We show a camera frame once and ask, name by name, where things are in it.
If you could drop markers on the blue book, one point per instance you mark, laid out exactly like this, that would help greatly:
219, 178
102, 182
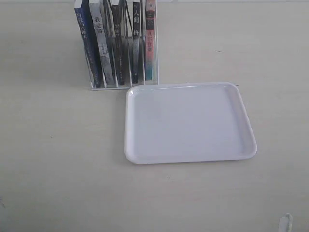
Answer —
88, 35

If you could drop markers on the white wire book rack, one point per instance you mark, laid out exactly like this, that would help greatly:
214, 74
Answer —
127, 45

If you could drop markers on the translucent object at bottom edge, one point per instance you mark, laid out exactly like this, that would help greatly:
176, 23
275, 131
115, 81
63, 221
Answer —
285, 223

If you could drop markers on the white plastic tray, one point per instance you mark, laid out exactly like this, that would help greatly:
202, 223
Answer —
182, 123

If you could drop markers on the black grey book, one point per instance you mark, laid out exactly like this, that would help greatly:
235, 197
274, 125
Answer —
136, 36

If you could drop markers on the thin black book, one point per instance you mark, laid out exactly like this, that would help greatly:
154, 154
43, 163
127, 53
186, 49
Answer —
118, 40

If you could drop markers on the grey white book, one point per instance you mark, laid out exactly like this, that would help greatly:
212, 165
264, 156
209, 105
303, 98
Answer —
100, 31

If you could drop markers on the pink teal book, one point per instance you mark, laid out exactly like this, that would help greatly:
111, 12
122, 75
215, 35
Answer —
149, 39

